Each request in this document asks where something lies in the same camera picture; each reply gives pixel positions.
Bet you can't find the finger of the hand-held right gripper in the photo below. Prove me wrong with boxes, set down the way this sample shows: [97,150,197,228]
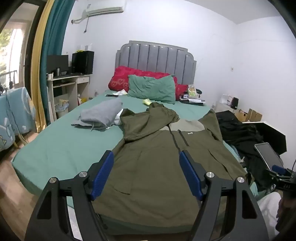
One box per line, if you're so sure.
[272,164,292,176]
[265,169,285,184]

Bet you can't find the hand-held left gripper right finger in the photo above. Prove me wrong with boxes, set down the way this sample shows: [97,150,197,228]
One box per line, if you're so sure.
[179,150,270,241]

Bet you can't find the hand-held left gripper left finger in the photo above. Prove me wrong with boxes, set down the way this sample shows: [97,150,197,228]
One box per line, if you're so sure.
[24,150,115,241]

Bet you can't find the olive green hooded jacket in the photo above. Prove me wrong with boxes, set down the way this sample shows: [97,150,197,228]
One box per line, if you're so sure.
[94,102,255,222]

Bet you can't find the pile of black clothes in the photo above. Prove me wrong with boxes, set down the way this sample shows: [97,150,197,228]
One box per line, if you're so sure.
[215,110,281,192]

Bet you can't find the person's right hand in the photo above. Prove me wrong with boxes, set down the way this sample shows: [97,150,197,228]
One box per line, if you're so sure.
[276,197,296,235]

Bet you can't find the bed with green sheet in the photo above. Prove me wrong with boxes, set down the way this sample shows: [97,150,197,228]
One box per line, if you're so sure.
[11,94,258,235]

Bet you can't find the white cloth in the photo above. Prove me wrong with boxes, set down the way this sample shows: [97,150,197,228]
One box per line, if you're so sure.
[105,109,124,127]

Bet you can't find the cardboard box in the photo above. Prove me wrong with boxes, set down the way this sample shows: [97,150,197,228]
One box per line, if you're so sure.
[247,108,263,122]
[234,109,249,122]

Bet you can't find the folded grey sweatshirt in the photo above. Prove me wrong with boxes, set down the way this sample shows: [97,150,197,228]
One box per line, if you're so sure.
[71,100,123,131]

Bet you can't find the stack of dark books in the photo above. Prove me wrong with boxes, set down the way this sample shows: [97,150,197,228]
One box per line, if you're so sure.
[179,97,206,106]

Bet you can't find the white computer desk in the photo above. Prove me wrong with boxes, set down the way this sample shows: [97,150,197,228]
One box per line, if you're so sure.
[47,74,90,121]

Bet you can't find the green pillow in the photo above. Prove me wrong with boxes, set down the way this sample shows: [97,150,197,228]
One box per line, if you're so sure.
[127,75,176,105]

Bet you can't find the red patterned pillow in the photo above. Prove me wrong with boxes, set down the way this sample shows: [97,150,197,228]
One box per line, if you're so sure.
[108,66,189,101]

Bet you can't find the blue printed blanket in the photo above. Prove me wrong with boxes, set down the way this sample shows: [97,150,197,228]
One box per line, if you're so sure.
[0,87,37,152]

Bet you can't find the black computer tower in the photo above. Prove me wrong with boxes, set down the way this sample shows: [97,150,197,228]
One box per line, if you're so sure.
[71,51,95,75]

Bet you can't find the yellow curtain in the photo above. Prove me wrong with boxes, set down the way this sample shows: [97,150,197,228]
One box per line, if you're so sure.
[30,0,55,133]

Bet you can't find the black monitor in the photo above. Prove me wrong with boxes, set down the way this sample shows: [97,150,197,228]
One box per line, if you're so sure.
[47,55,69,76]

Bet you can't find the grey padded headboard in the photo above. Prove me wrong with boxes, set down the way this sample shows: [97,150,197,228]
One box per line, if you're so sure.
[115,40,197,86]

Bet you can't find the teal curtain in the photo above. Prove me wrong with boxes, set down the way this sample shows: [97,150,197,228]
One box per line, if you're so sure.
[40,0,77,127]

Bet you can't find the window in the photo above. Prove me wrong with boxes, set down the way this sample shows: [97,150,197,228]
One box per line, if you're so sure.
[0,3,39,90]

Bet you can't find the white air conditioner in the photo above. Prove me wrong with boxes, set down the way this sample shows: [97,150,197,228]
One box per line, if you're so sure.
[83,0,127,16]

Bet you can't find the smartphone on mount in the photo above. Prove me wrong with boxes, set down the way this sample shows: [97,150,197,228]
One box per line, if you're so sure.
[254,142,284,171]

